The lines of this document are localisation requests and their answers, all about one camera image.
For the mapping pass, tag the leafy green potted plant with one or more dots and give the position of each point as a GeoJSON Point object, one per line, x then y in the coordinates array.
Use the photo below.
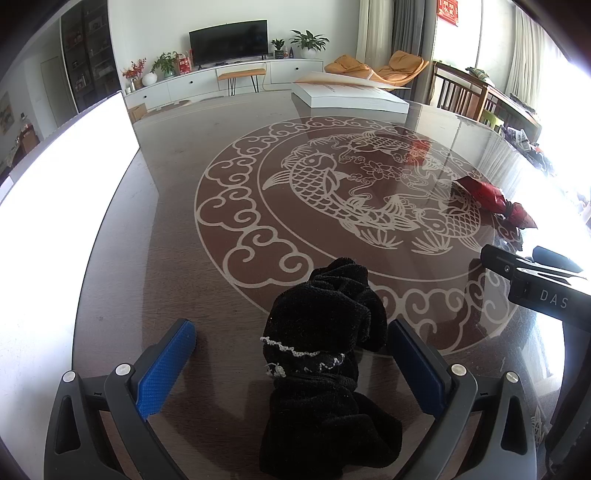
{"type": "Point", "coordinates": [166, 63]}

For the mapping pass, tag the small cardboard box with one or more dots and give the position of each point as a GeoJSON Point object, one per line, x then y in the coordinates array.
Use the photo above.
{"type": "Point", "coordinates": [137, 113]}

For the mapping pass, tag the pile of small clutter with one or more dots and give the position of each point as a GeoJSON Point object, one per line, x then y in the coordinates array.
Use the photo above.
{"type": "Point", "coordinates": [531, 145]}

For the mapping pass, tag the white board panel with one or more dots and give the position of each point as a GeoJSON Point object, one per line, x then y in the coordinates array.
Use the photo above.
{"type": "Point", "coordinates": [55, 230]}

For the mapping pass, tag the black television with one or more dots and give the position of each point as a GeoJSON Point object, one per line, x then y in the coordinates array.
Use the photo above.
{"type": "Point", "coordinates": [228, 42]}

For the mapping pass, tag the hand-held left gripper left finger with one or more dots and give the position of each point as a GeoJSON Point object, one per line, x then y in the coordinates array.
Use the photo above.
{"type": "Point", "coordinates": [164, 369]}

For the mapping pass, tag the green plastic stool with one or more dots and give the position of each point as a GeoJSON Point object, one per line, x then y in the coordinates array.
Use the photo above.
{"type": "Point", "coordinates": [491, 121]}

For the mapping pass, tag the red flower plant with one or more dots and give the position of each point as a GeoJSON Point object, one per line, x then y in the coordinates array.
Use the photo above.
{"type": "Point", "coordinates": [134, 71]}

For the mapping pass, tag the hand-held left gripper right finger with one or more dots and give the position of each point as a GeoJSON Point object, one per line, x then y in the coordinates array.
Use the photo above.
{"type": "Point", "coordinates": [415, 364]}

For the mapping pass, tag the grey curtain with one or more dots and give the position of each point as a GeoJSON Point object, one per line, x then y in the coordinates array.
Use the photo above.
{"type": "Point", "coordinates": [406, 27]}

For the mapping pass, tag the large green potted plant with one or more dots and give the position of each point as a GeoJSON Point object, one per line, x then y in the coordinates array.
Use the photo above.
{"type": "Point", "coordinates": [310, 42]}

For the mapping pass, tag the white sheer curtain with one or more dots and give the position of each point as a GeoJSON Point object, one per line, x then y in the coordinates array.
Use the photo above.
{"type": "Point", "coordinates": [524, 50]}

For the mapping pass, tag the black velvet beaded scrunchie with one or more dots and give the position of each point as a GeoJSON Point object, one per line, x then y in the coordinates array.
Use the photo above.
{"type": "Point", "coordinates": [323, 323]}

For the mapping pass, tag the white round vase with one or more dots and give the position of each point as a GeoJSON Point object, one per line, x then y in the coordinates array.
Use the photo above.
{"type": "Point", "coordinates": [150, 79]}

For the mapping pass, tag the wooden slatted chair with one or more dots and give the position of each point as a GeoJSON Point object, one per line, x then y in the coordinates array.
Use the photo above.
{"type": "Point", "coordinates": [457, 92]}

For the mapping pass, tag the dark display cabinet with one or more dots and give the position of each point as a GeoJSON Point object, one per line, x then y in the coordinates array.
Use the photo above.
{"type": "Point", "coordinates": [87, 55]}

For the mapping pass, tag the white television cabinet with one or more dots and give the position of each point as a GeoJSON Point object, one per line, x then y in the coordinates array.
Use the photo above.
{"type": "Point", "coordinates": [184, 85]}

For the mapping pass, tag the white flat cardboard box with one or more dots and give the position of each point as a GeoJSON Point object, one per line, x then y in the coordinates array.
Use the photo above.
{"type": "Point", "coordinates": [351, 97]}

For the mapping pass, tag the red decorative box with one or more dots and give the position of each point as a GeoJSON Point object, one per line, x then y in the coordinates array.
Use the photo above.
{"type": "Point", "coordinates": [183, 63]}

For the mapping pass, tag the framed wall picture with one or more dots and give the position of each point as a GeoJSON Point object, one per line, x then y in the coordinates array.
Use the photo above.
{"type": "Point", "coordinates": [5, 113]}

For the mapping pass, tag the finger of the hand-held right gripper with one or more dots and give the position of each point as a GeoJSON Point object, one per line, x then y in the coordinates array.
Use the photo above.
{"type": "Point", "coordinates": [554, 258]}
{"type": "Point", "coordinates": [503, 261]}

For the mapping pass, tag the red wall hanging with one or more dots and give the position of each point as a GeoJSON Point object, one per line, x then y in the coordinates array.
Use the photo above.
{"type": "Point", "coordinates": [448, 11]}

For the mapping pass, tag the orange lounge chair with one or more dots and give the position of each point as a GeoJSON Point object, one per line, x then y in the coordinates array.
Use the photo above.
{"type": "Point", "coordinates": [399, 67]}

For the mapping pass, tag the small plant in dark pot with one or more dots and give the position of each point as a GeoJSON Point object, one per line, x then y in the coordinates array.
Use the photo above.
{"type": "Point", "coordinates": [278, 50]}

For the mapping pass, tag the wooden side table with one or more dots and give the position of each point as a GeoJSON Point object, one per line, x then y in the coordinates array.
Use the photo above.
{"type": "Point", "coordinates": [512, 110]}

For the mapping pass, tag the red gift bag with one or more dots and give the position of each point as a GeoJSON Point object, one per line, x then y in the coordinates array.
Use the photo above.
{"type": "Point", "coordinates": [489, 196]}

